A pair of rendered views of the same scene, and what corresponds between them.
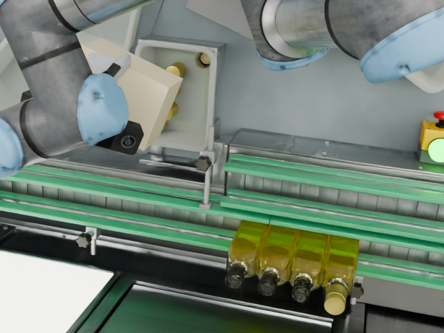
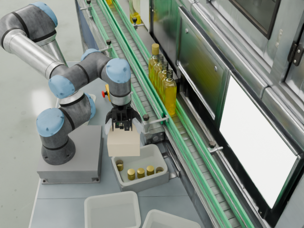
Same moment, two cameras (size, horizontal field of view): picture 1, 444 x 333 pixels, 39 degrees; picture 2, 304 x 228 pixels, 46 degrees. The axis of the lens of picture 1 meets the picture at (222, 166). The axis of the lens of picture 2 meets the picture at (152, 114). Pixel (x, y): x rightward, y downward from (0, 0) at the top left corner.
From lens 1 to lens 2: 1.30 m
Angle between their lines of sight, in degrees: 51
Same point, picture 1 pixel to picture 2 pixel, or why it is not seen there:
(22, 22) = (67, 70)
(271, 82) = not seen: hidden behind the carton
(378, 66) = (47, 9)
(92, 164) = (188, 177)
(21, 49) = (77, 69)
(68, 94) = (87, 58)
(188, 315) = (202, 87)
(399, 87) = (102, 111)
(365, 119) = not seen: hidden behind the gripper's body
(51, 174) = (201, 185)
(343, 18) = (40, 24)
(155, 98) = not seen: hidden behind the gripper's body
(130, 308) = (215, 101)
